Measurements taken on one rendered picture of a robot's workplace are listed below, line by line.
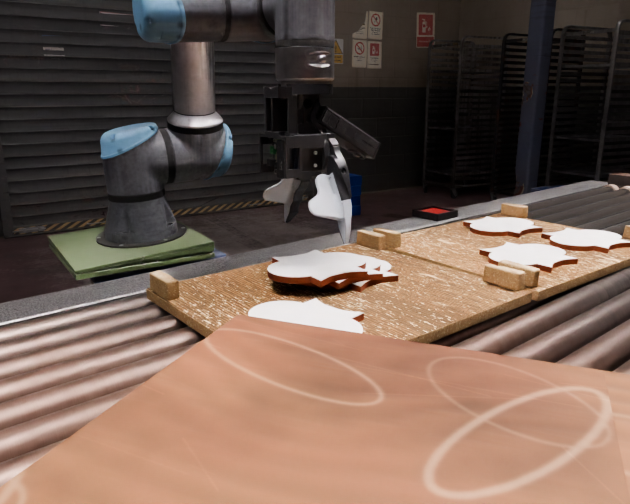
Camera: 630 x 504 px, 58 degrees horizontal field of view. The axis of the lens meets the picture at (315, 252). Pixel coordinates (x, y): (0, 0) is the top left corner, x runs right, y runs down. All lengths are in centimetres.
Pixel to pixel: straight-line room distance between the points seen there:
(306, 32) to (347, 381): 49
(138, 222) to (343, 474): 100
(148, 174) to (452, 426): 99
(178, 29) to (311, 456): 61
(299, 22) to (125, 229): 66
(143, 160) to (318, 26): 58
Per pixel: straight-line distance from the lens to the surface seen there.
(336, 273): 77
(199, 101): 122
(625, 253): 111
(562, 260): 99
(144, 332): 75
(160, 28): 78
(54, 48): 548
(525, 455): 30
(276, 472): 27
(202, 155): 124
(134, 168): 121
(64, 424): 58
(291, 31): 74
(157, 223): 123
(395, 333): 67
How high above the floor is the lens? 120
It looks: 16 degrees down
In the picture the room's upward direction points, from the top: straight up
